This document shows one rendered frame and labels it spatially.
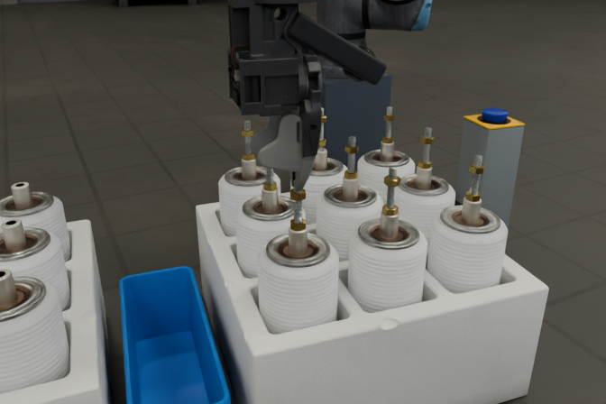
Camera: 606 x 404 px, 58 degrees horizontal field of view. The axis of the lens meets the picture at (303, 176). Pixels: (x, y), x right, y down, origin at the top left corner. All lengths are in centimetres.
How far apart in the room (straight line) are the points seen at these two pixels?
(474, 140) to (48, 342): 69
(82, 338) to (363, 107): 85
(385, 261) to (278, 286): 13
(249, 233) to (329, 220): 11
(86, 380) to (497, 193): 68
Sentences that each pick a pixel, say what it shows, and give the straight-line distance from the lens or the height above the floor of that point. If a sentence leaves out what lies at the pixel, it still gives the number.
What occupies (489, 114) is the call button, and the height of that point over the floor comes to 33.
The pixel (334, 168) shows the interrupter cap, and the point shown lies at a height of 25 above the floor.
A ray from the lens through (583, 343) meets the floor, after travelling 101.
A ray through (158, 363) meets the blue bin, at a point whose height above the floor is 0.
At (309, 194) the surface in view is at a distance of 86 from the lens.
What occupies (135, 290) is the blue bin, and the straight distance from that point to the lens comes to 89.
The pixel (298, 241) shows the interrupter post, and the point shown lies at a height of 27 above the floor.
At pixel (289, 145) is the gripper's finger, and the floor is 39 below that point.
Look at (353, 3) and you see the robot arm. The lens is 126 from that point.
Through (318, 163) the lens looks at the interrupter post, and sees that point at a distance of 87.
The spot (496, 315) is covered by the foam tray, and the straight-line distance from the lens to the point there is 74.
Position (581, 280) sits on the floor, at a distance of 118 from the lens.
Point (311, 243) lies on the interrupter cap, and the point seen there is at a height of 25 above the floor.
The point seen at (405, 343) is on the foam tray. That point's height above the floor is 15.
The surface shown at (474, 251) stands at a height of 23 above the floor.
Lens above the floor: 58
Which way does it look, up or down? 23 degrees down
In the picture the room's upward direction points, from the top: straight up
